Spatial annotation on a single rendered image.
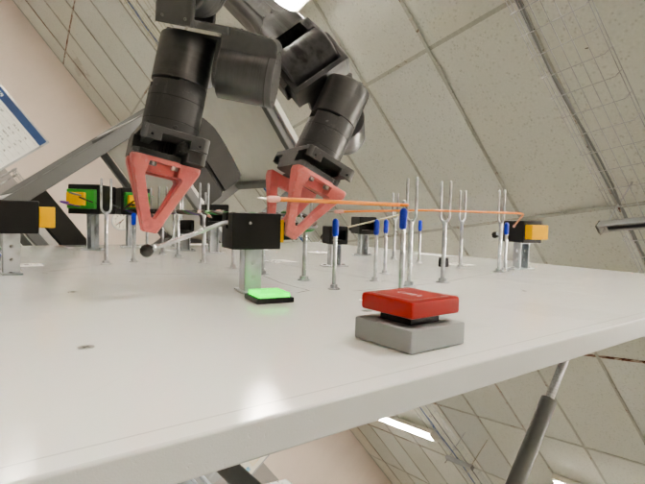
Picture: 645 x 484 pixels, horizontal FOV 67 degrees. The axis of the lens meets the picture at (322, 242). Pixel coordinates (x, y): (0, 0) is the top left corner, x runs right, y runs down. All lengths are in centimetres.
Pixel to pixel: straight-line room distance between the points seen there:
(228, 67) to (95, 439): 38
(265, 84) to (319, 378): 32
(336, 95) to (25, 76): 802
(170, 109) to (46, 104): 790
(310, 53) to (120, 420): 49
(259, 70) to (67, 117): 789
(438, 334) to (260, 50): 33
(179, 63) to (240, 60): 6
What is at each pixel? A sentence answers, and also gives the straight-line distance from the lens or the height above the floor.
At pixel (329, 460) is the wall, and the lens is 1000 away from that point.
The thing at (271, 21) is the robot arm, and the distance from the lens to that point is 70.
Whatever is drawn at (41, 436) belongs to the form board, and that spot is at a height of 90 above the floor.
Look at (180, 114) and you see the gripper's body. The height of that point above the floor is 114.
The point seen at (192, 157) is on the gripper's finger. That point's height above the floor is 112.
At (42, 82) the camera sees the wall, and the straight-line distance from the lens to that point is 851.
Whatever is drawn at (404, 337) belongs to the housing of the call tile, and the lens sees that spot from 33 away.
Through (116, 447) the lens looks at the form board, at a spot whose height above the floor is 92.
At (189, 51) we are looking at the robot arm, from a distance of 54.
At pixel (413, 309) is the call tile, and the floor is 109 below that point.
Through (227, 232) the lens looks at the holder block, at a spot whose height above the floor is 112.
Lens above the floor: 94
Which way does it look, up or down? 27 degrees up
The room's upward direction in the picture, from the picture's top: 47 degrees clockwise
